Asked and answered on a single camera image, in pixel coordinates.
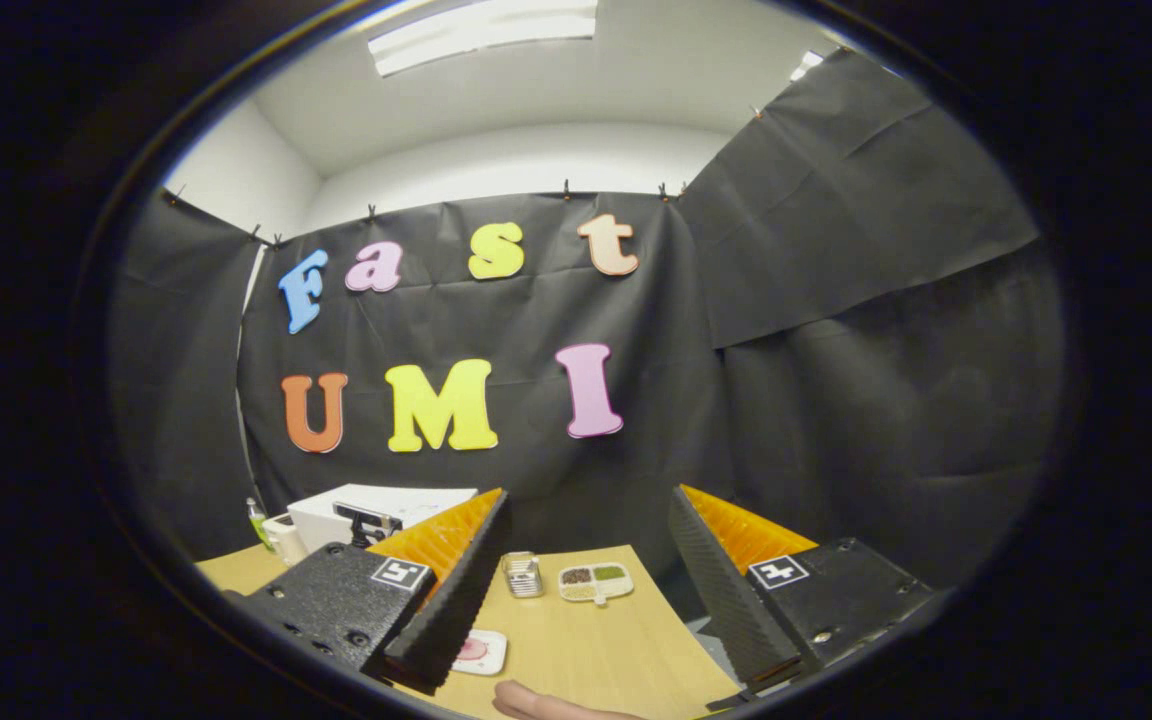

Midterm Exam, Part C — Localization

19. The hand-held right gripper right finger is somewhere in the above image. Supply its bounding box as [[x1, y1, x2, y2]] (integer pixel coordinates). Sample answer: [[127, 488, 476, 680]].
[[668, 484, 937, 696]]

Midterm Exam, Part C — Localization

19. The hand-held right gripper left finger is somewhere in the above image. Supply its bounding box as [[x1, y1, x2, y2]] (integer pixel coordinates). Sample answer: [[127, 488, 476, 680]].
[[226, 488, 515, 696]]

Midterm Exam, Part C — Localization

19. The white microwave oven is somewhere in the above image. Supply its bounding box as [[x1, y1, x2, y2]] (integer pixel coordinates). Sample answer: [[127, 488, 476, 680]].
[[286, 484, 482, 553]]

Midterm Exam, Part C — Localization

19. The white square plate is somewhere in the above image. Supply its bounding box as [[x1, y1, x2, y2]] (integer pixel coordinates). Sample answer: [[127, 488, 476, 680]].
[[451, 628, 509, 677]]

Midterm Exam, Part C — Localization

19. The white toaster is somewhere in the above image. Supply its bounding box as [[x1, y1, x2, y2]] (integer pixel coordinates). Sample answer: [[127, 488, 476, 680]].
[[263, 513, 309, 567]]

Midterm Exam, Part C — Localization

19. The white divided dish of grains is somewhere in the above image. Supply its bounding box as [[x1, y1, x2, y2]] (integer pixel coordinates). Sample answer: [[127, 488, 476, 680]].
[[558, 562, 635, 606]]

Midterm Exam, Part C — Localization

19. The black backdrop cloth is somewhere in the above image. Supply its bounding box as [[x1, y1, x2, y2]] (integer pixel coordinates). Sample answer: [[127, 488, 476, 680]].
[[106, 48, 1067, 591]]

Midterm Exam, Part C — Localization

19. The long ceiling light panel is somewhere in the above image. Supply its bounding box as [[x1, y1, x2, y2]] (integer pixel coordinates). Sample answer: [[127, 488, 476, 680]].
[[368, 0, 599, 78]]

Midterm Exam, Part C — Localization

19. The metal wire basket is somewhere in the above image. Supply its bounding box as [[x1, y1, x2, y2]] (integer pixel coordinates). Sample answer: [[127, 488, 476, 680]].
[[501, 551, 544, 599]]

